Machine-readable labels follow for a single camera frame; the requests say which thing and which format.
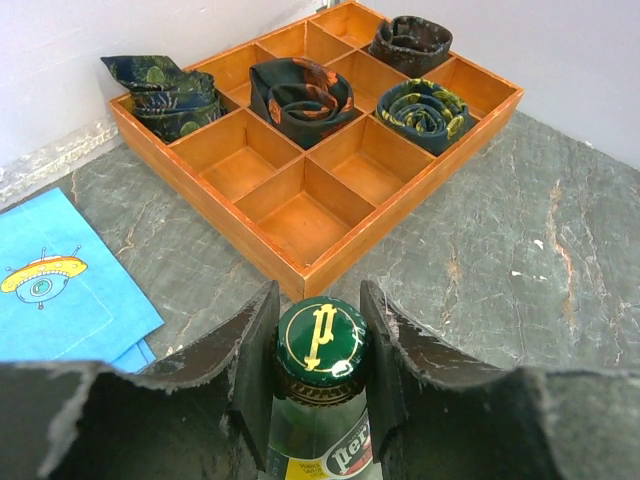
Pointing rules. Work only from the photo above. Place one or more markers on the dark rolled item top-left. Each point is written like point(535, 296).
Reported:
point(169, 101)

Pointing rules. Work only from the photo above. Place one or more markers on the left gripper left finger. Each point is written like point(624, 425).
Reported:
point(200, 413)

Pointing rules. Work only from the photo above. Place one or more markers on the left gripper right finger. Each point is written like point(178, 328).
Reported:
point(436, 412)

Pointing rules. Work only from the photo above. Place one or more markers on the green glass bottle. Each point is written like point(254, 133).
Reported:
point(320, 358)

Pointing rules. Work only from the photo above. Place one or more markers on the blue patterned folded cloth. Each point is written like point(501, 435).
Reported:
point(64, 295)

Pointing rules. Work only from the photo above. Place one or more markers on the dark rolled item right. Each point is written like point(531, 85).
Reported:
point(411, 44)

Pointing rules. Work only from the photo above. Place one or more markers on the dark rolled item middle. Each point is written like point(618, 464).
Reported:
point(302, 99)

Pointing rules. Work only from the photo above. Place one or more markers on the dark rolled item bottom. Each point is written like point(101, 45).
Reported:
point(425, 113)

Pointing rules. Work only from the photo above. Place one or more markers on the orange compartment tray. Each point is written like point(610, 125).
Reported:
point(303, 217)

